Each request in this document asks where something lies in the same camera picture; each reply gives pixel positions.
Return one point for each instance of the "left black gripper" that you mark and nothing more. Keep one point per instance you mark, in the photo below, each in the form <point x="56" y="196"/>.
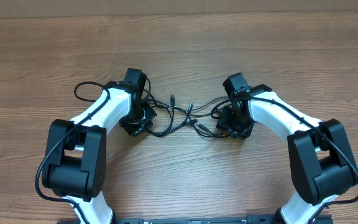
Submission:
<point x="135" y="129"/>

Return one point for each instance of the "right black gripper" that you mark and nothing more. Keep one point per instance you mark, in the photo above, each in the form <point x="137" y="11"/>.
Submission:
<point x="224" y="123"/>

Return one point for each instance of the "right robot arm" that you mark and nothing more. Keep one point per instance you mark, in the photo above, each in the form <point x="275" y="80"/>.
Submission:
<point x="322" y="165"/>

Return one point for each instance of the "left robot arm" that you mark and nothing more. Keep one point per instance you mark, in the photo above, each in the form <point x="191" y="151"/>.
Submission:
<point x="74" y="167"/>

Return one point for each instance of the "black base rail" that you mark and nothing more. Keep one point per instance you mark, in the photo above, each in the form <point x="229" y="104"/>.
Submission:
<point x="194" y="220"/>

